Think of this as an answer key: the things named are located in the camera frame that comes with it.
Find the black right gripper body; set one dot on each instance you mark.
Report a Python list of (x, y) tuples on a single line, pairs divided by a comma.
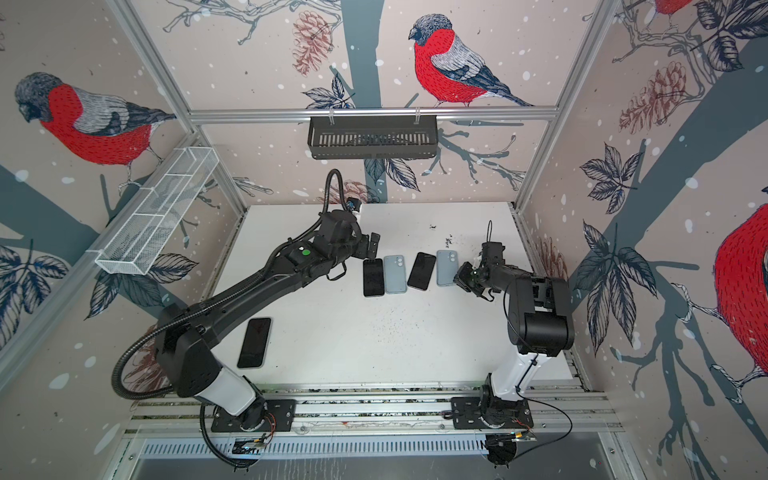
[(471, 276)]

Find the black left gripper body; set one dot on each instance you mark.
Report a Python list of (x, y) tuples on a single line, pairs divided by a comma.
[(357, 246)]

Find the light blue case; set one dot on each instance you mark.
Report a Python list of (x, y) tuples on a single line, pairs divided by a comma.
[(395, 278)]

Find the bare black phone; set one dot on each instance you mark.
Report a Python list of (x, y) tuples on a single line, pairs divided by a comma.
[(373, 278), (421, 271)]

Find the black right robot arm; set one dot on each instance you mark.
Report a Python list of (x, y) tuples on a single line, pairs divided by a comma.
[(537, 317)]

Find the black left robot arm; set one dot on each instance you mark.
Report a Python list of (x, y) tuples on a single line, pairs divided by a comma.
[(184, 346)]

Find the black phone lower left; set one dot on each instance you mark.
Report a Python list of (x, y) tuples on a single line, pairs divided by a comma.
[(255, 342)]

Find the white mesh tray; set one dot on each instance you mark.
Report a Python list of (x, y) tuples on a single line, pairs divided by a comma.
[(140, 239)]

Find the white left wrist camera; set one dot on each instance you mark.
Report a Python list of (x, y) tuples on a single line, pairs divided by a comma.
[(353, 204)]

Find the black wire basket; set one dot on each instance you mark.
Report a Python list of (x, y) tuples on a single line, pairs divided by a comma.
[(373, 137)]

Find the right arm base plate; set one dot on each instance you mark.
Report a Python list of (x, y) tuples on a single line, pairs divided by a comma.
[(476, 413)]

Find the aluminium mounting rail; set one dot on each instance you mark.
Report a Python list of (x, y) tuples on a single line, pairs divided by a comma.
[(386, 411)]

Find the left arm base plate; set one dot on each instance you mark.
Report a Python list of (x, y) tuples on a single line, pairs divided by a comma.
[(265, 415)]

